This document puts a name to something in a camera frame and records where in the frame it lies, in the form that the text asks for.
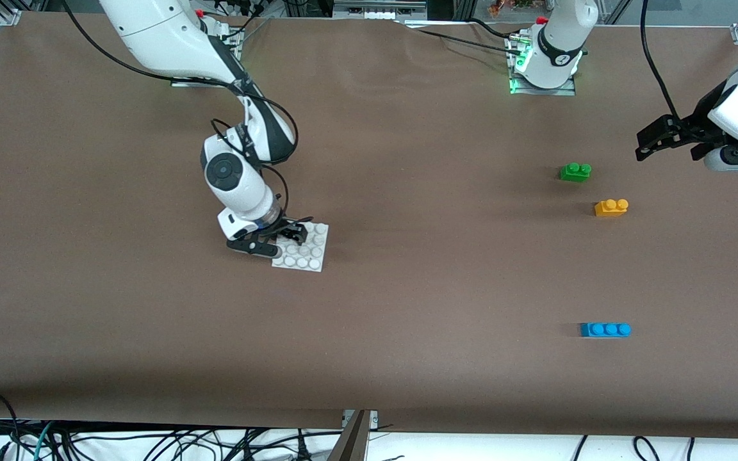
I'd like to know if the grey equipment box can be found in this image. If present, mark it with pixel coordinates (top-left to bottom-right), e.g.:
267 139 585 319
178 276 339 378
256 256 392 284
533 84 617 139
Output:
332 0 428 20

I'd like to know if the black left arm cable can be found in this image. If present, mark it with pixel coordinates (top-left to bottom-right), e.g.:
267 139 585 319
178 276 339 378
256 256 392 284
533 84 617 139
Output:
640 0 684 124

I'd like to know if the brown table cover sheet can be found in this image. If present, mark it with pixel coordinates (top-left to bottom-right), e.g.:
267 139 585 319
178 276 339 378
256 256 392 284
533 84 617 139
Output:
0 12 738 440

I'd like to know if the metal clamp bracket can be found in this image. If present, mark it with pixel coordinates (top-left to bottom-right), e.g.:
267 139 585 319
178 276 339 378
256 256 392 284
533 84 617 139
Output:
341 409 380 428

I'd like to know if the teal cable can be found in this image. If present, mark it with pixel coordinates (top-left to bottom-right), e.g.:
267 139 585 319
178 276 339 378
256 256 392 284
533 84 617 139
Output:
31 421 57 461

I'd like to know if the blue three-stud block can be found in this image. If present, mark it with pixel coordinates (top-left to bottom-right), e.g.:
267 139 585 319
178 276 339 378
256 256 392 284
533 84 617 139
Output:
579 322 632 339

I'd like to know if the grey diagonal post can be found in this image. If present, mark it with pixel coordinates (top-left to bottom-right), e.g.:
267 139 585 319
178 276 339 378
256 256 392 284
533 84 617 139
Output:
325 410 371 461

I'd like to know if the white studded base plate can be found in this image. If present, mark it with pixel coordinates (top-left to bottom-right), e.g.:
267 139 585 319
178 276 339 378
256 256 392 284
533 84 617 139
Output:
270 220 330 273

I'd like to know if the yellow two-stud block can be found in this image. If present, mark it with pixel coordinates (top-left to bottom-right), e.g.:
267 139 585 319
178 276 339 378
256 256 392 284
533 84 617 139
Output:
594 198 630 218

